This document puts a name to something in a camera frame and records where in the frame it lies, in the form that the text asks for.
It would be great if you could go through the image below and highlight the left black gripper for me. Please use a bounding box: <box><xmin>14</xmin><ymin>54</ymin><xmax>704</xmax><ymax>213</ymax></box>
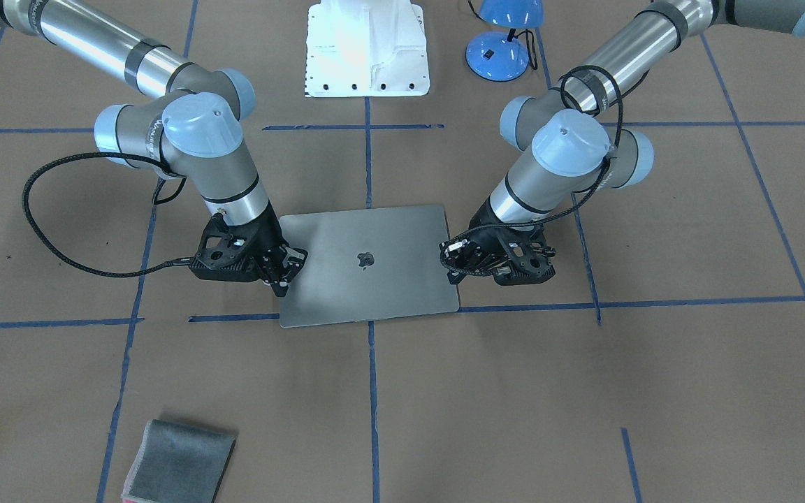
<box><xmin>439</xmin><ymin>200</ymin><xmax>536</xmax><ymax>284</ymax></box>

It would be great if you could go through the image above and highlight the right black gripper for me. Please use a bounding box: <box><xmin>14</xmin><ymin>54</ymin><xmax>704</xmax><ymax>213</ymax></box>
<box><xmin>226</xmin><ymin>213</ymin><xmax>309</xmax><ymax>298</ymax></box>

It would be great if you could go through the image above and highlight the grey laptop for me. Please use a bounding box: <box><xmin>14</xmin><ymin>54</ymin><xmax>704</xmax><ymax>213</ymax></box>
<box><xmin>279</xmin><ymin>205</ymin><xmax>460</xmax><ymax>328</ymax></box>

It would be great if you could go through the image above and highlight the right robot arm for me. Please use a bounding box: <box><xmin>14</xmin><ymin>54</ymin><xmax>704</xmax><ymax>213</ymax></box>
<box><xmin>0</xmin><ymin>1</ymin><xmax>307</xmax><ymax>298</ymax></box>

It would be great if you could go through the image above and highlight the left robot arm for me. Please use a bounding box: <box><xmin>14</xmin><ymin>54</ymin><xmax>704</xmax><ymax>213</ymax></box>
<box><xmin>439</xmin><ymin>1</ymin><xmax>805</xmax><ymax>286</ymax></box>

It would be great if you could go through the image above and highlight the blue desk lamp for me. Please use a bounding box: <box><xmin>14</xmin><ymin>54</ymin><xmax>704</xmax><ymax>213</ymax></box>
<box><xmin>465</xmin><ymin>1</ymin><xmax>545</xmax><ymax>82</ymax></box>

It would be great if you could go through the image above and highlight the folded grey cloth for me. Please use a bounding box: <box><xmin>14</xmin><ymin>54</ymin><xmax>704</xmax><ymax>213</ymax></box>
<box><xmin>121</xmin><ymin>419</ymin><xmax>236</xmax><ymax>502</ymax></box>

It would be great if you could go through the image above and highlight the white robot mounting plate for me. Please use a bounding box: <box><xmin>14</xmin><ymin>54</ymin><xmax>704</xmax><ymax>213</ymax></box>
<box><xmin>304</xmin><ymin>1</ymin><xmax>430</xmax><ymax>98</ymax></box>

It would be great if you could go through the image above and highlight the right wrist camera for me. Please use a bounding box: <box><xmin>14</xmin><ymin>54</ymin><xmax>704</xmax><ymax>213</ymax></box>
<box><xmin>189</xmin><ymin>213</ymin><xmax>259</xmax><ymax>282</ymax></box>

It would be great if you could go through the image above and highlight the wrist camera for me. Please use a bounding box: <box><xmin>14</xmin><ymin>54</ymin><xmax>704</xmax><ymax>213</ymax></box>
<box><xmin>189</xmin><ymin>213</ymin><xmax>259</xmax><ymax>282</ymax></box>
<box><xmin>493</xmin><ymin>225</ymin><xmax>556</xmax><ymax>286</ymax></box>

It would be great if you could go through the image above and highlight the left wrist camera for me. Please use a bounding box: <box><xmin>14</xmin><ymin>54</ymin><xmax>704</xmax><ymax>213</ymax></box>
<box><xmin>493</xmin><ymin>225</ymin><xmax>556</xmax><ymax>286</ymax></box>

